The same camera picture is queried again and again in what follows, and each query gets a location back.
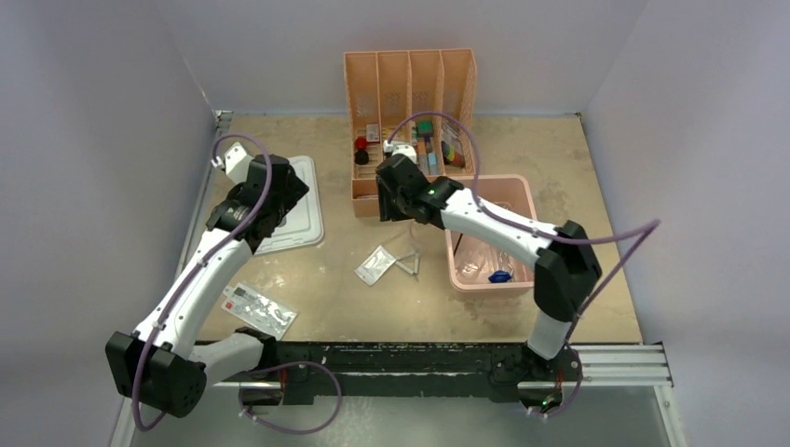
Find small clear glass beaker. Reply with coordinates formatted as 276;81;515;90
456;256;486;284

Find metal crucible tongs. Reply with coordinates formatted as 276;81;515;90
491;250;513;275

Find blue plastic clip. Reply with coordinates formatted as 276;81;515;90
487;270;512;284

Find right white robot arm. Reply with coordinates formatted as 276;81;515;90
375;155;602;379

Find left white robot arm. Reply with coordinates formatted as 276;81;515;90
105;155;309;418

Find white plastic bin lid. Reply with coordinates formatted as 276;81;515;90
255;156;324;256

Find red and black bottle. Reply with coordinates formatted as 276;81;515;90
354;136;370;166

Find colourful item packet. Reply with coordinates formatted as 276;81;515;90
441;121;466;168

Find green cube block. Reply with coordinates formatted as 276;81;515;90
416;120;434;139

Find white foil sachet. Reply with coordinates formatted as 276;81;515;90
354;245;397;286

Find clay pipe triangle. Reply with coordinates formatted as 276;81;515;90
395;251;420;278

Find orange plastic file organizer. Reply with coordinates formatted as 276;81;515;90
343;48;478;218

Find pink plastic bin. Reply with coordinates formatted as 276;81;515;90
445;174;537;295

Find plastic packet with red label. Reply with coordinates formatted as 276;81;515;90
222;283;298;340

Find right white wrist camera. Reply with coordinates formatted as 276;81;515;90
382;141;418;164

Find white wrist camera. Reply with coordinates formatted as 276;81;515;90
211;142;253;184
382;141;418;164

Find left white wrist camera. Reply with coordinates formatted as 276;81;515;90
211;142;253;184

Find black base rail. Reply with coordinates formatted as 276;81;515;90
235;341;581;411

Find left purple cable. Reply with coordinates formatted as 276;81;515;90
130;133;274;433

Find purple cable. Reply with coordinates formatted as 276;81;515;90
385;111;661;346
130;133;274;433

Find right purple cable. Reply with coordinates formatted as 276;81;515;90
385;111;661;346

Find aluminium frame rail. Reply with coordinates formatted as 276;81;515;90
574;344;674;387

